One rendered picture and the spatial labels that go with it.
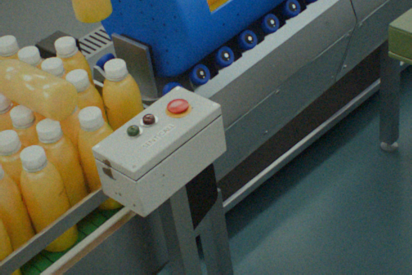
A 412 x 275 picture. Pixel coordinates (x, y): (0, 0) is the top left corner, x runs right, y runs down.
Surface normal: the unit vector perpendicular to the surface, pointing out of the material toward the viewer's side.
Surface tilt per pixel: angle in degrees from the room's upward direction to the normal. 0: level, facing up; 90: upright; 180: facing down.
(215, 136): 90
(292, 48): 70
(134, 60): 90
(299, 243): 0
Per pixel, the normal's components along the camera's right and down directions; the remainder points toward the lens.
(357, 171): -0.12, -0.78
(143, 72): -0.67, 0.52
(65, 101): 0.73, 0.32
